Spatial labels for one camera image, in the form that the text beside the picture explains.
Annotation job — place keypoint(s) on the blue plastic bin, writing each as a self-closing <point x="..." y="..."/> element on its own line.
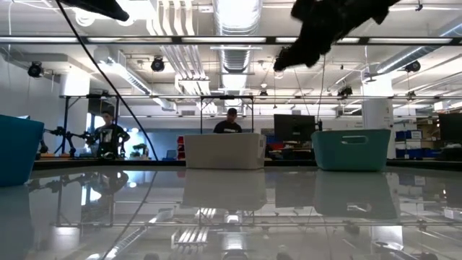
<point x="18" y="151"/>

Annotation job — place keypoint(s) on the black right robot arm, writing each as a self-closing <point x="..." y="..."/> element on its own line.
<point x="379" y="7"/>

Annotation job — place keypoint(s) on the black ceiling spotlight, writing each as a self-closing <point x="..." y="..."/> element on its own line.
<point x="157" y="64"/>
<point x="35" y="69"/>
<point x="412" y="66"/>

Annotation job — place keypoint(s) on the white plastic bin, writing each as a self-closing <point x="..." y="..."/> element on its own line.
<point x="223" y="151"/>

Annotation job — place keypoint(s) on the black background robot arm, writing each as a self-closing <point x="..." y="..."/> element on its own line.
<point x="66" y="134"/>

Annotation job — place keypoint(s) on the black background rig frame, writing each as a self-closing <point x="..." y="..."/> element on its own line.
<point x="227" y="96"/>

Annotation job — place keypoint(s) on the white square pillar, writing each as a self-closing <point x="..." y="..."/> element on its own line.
<point x="377" y="108"/>

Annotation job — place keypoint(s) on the black computer monitor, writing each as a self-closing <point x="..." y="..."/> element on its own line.
<point x="451" y="128"/>
<point x="294" y="128"/>

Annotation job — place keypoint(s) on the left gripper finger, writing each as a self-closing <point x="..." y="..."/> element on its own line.
<point x="115" y="12"/>

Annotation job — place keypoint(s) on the teal plastic bin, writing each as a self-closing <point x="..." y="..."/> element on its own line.
<point x="346" y="155"/>

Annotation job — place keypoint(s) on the silver ventilation duct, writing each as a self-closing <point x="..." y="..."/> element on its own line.
<point x="236" y="18"/>

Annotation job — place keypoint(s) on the person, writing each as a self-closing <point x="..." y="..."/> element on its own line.
<point x="228" y="126"/>
<point x="110" y="137"/>

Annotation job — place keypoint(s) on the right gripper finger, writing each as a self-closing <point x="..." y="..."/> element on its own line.
<point x="294" y="59"/>

